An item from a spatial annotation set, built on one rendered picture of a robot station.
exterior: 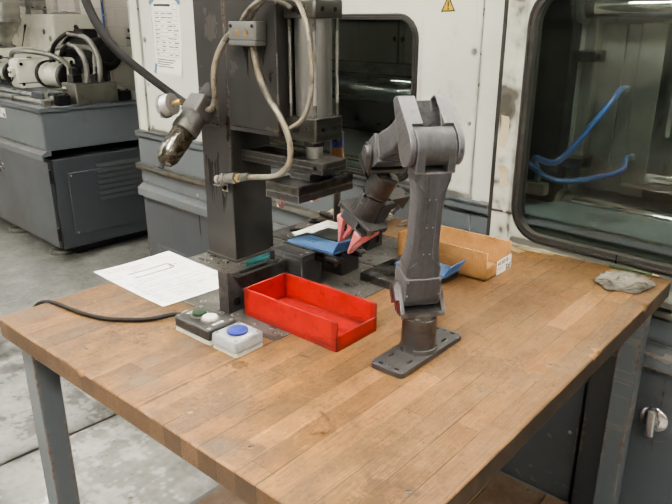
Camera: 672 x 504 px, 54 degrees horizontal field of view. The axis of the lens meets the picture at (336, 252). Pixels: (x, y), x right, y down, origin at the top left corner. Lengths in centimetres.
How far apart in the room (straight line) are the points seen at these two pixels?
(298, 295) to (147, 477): 122
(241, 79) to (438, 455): 93
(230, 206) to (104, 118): 298
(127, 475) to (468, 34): 180
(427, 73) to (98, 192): 298
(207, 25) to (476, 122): 80
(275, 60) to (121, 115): 322
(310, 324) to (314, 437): 30
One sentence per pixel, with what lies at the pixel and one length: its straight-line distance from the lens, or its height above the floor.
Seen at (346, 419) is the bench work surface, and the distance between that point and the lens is 102.
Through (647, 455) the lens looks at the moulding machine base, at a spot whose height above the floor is 40.
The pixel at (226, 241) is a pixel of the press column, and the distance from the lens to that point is 167.
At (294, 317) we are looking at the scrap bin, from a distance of 125.
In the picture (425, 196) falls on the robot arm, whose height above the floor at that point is 120.
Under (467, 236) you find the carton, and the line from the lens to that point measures 168.
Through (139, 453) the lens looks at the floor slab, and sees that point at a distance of 256.
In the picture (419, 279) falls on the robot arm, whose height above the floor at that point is 105.
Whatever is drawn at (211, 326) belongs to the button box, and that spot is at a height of 93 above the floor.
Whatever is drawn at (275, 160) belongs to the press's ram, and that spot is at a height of 117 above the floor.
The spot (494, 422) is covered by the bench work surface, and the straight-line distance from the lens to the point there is 105.
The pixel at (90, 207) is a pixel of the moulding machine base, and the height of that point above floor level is 32.
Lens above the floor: 147
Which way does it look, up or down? 20 degrees down
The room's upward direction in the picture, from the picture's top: straight up
